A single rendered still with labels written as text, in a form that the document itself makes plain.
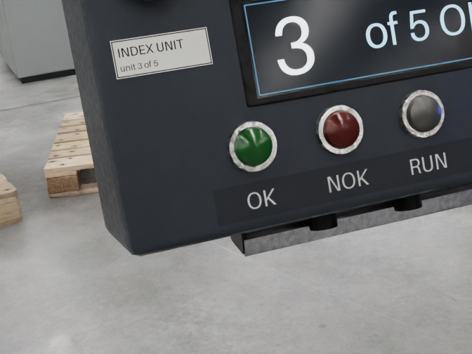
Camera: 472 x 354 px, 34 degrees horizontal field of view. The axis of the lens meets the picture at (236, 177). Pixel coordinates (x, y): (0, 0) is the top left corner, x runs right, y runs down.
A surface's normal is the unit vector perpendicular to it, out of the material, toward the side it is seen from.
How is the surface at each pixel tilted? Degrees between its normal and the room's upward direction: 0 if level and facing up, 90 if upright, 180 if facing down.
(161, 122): 75
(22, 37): 90
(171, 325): 0
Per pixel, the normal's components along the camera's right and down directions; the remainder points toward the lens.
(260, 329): -0.10, -0.94
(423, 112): 0.19, 0.04
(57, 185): 0.11, 0.35
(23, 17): 0.38, 0.29
